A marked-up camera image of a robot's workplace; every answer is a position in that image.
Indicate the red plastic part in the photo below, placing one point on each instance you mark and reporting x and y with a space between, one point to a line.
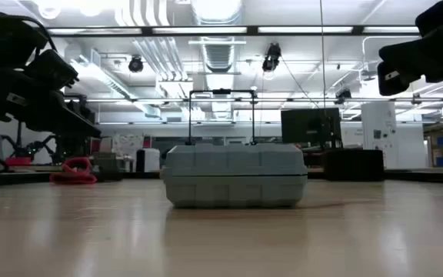
17 161

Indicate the black monitor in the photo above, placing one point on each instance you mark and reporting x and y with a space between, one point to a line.
310 127

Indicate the black work glove red cuff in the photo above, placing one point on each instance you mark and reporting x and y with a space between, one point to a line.
73 177

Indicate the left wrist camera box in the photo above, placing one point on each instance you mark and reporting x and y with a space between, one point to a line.
52 69

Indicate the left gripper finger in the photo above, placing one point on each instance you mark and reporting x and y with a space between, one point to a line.
67 123

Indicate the silver ventilation duct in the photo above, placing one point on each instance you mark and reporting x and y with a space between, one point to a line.
217 54

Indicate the white pillar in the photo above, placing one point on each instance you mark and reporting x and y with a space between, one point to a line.
379 131

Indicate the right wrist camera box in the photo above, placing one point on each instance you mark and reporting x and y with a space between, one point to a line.
396 82

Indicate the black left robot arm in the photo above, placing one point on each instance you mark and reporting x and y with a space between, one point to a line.
2 42

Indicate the black ceiling camera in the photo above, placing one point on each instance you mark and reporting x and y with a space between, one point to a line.
342 96
271 57
135 64

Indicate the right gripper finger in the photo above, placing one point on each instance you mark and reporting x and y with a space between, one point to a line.
406 54

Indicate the background robot green lights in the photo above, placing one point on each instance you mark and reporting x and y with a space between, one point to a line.
29 148

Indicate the black duct tape roll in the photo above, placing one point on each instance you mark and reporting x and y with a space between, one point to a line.
354 165

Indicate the black aluminium rig frame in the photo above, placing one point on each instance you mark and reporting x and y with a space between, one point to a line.
417 176

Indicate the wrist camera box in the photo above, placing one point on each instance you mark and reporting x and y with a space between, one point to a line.
396 82
52 69

